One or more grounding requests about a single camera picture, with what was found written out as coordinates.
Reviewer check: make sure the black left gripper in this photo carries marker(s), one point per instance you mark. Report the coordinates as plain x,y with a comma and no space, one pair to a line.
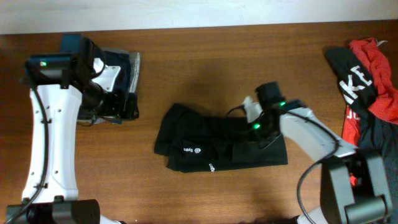
131,104

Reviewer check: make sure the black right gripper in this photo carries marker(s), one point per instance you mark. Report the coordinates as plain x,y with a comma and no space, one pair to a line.
267,137

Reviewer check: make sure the black t-shirt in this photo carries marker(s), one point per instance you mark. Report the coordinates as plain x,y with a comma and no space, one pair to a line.
193,142

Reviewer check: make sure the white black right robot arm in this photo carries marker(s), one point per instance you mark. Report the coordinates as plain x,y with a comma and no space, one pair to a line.
354,186

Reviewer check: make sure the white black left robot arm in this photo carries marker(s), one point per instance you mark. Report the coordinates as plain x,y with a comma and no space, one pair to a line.
66,90

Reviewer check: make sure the red garment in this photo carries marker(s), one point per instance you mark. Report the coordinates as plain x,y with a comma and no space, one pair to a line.
379,130

